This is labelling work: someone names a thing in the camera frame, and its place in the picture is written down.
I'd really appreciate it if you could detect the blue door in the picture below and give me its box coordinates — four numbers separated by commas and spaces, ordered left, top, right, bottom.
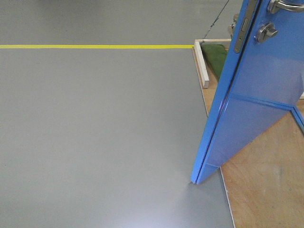
190, 0, 304, 184

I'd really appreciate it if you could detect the green sandbag left of pair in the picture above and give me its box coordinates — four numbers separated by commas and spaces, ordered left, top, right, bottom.
201, 44, 228, 82

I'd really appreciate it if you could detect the wooden base platform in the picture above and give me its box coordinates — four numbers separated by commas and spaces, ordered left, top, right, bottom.
191, 38, 304, 228

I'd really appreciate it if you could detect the silver thumb turn lock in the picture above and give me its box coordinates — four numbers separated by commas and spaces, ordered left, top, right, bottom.
256, 22, 278, 43

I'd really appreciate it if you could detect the white short border rail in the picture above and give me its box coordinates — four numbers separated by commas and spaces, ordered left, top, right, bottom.
193, 39, 209, 89

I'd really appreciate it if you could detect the thin dark rope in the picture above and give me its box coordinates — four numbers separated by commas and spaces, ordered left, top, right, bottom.
201, 0, 230, 43

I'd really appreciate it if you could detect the silver door lever handle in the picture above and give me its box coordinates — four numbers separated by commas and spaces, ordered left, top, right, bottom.
267, 0, 304, 14

